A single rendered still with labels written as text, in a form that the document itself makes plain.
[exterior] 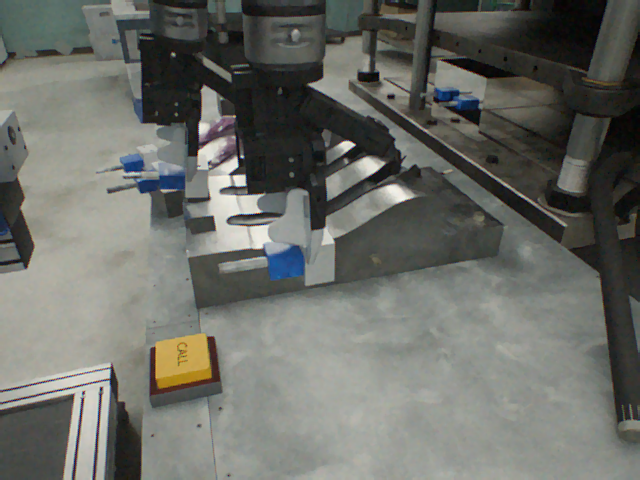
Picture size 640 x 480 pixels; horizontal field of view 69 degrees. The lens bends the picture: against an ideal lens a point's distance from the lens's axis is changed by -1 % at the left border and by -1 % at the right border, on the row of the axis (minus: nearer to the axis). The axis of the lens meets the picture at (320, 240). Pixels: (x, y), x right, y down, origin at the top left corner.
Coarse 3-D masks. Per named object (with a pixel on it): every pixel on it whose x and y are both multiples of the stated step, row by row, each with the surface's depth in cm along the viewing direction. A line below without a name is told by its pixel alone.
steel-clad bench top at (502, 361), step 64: (512, 256) 79; (576, 256) 79; (192, 320) 66; (256, 320) 66; (320, 320) 66; (384, 320) 66; (448, 320) 66; (512, 320) 66; (576, 320) 66; (256, 384) 56; (320, 384) 56; (384, 384) 56; (448, 384) 56; (512, 384) 56; (576, 384) 56; (192, 448) 49; (256, 448) 49; (320, 448) 49; (384, 448) 49; (448, 448) 49; (512, 448) 49; (576, 448) 49
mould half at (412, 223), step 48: (336, 192) 78; (384, 192) 71; (432, 192) 70; (192, 240) 67; (240, 240) 67; (336, 240) 69; (384, 240) 71; (432, 240) 74; (480, 240) 77; (240, 288) 68; (288, 288) 71
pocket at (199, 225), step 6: (204, 216) 73; (210, 216) 73; (186, 222) 72; (192, 222) 73; (198, 222) 73; (204, 222) 73; (210, 222) 74; (186, 228) 73; (192, 228) 73; (198, 228) 74; (204, 228) 74; (210, 228) 74; (216, 228) 73; (186, 234) 71; (192, 234) 73
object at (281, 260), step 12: (324, 240) 54; (264, 252) 55; (276, 252) 54; (288, 252) 54; (300, 252) 54; (324, 252) 54; (228, 264) 53; (240, 264) 54; (252, 264) 54; (264, 264) 54; (276, 264) 53; (288, 264) 53; (300, 264) 54; (324, 264) 54; (276, 276) 54; (288, 276) 54; (312, 276) 55; (324, 276) 55
